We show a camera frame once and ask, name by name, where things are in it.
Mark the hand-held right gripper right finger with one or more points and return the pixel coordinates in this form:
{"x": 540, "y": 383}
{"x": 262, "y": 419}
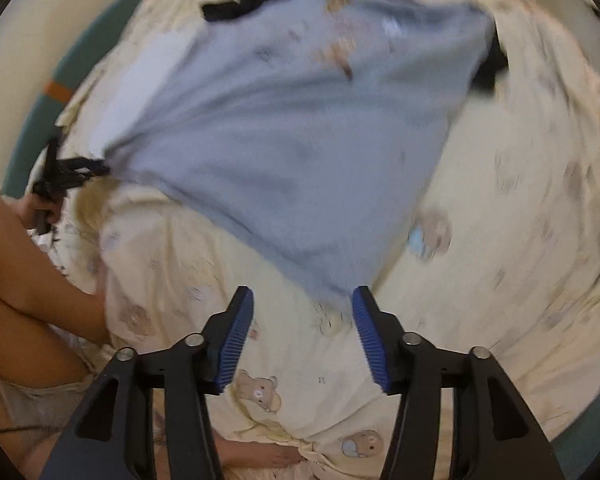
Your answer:
{"x": 372, "y": 340}

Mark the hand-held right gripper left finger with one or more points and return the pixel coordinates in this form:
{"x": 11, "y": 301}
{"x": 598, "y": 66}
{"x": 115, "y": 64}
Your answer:
{"x": 235, "y": 340}

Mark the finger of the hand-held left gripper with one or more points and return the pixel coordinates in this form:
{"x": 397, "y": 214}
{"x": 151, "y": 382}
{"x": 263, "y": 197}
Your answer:
{"x": 82, "y": 179}
{"x": 87, "y": 164}

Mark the white printed t-shirt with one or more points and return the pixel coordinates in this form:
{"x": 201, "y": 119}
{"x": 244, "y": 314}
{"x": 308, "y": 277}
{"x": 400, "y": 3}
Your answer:
{"x": 140, "y": 80}

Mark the light blue shirt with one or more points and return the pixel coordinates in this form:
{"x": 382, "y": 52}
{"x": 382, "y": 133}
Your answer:
{"x": 290, "y": 135}

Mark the black and white shirt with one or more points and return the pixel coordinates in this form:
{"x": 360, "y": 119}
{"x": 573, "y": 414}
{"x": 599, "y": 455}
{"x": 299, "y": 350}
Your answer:
{"x": 240, "y": 5}

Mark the person's left hand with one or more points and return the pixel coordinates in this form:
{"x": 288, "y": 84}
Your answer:
{"x": 30, "y": 210}

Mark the person's bare leg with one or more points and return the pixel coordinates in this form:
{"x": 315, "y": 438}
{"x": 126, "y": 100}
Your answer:
{"x": 20, "y": 345}
{"x": 40, "y": 280}

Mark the teal headboard with orange stripe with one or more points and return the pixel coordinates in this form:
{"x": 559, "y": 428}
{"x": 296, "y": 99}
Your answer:
{"x": 80, "y": 60}

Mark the cream printed blanket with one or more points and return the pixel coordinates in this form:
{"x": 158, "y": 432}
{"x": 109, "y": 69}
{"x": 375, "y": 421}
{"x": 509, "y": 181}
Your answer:
{"x": 505, "y": 210}

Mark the grey shorts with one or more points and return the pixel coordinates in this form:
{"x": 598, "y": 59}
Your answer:
{"x": 40, "y": 405}

